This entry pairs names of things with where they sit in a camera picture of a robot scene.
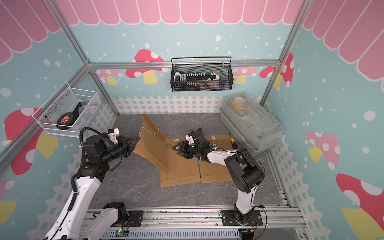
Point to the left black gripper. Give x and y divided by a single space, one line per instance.
125 143

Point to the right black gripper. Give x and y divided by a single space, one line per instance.
183 146

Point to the brown kraft file bag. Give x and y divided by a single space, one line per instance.
152 144
181 171
212 172

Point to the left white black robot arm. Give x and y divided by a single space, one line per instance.
98 150

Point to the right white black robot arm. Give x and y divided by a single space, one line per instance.
246 172

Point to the black tape roll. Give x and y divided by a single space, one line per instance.
66 121

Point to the clear plastic storage box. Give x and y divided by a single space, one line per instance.
252 126

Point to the green lit circuit board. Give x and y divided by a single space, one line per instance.
121 233

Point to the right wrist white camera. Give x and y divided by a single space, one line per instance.
190 139

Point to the wrist white camera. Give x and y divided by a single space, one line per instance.
113 135
190 139

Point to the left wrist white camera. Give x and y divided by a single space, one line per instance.
113 135

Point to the yellow handled screwdriver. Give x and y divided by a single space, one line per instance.
233 142

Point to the clear acrylic wall bin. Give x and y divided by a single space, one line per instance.
82 103

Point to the black wire mesh basket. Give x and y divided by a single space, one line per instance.
198 74

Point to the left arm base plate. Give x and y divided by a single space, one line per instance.
132 218

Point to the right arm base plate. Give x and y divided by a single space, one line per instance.
236 218

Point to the aluminium front rail frame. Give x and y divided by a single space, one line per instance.
180 216

